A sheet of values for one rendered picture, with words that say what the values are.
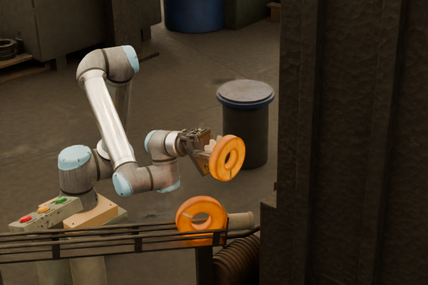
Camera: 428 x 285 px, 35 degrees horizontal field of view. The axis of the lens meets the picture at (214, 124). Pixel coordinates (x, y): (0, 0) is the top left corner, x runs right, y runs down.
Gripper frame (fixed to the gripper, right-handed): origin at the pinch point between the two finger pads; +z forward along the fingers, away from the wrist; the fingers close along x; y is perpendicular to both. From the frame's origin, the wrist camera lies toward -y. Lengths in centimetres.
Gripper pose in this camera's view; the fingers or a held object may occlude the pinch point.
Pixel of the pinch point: (227, 152)
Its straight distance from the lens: 223.4
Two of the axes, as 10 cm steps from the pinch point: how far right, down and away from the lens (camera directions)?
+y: -2.4, -9.3, -2.8
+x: 6.6, -3.7, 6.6
